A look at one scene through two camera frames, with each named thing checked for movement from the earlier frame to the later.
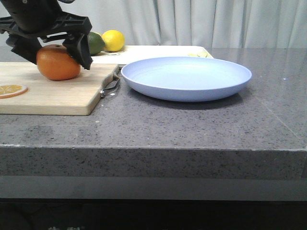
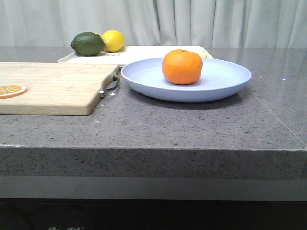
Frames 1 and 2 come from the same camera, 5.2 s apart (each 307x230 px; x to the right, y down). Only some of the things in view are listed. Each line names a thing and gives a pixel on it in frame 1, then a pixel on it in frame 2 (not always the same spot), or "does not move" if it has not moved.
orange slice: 13,90 does not move
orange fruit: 54,62 → 180,66
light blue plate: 184,79 does not move
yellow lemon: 114,40 does not move
